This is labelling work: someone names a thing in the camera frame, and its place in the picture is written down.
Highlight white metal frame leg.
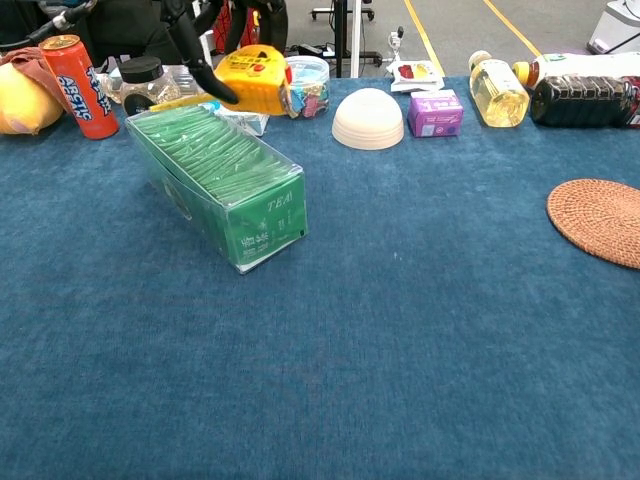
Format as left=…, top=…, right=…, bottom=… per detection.
left=349, top=0, right=362, bottom=79
left=191, top=0, right=217, bottom=69

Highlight yellow oil bottle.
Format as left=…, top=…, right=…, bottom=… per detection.
left=468, top=49, right=530, bottom=129

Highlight upturned cream bowl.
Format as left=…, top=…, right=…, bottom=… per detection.
left=331, top=87, right=405, bottom=151

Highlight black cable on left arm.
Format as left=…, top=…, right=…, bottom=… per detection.
left=0, top=0, right=99, bottom=51

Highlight white appliance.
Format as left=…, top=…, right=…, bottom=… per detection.
left=585, top=0, right=640, bottom=55

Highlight dark drink bottle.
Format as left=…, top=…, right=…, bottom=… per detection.
left=529, top=74, right=640, bottom=129

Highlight yellow tape measure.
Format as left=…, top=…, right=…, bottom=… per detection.
left=148, top=43, right=294, bottom=117

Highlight blue table cloth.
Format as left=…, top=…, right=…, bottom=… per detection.
left=0, top=75, right=640, bottom=480

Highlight white red snack packet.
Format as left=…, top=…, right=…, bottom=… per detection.
left=389, top=59, right=446, bottom=94

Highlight black power strip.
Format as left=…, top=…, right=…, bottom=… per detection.
left=289, top=43, right=337, bottom=58

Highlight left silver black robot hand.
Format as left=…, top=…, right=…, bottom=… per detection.
left=158, top=0, right=290, bottom=106

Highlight glass jar black lid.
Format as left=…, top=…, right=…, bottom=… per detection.
left=118, top=55, right=182, bottom=119

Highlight white plug adapter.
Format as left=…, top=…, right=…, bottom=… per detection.
left=387, top=25, right=405, bottom=64

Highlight clear tub colourful clips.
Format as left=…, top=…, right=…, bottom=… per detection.
left=285, top=55, right=331, bottom=120

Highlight red bag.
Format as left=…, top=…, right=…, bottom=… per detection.
left=207, top=0, right=261, bottom=55

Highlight orange Arctic Ocean soda can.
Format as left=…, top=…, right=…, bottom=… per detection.
left=38, top=34, right=121, bottom=141

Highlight brown cloth on plush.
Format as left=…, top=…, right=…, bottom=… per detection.
left=0, top=46, right=69, bottom=114

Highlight white blue milk carton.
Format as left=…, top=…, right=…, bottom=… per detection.
left=214, top=102, right=271, bottom=137

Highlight black wheeled stand base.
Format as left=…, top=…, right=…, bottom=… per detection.
left=309, top=0, right=376, bottom=22

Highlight round rattan coaster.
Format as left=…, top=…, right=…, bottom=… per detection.
left=545, top=178, right=640, bottom=271

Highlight purple small box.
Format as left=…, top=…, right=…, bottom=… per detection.
left=406, top=88, right=465, bottom=138

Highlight white red sneaker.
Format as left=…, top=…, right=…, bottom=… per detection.
left=0, top=0, right=197, bottom=69

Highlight yellow plush toy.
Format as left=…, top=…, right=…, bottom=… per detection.
left=0, top=62, right=66, bottom=136

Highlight clear box green tea bags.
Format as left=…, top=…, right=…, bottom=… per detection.
left=124, top=102, right=307, bottom=275

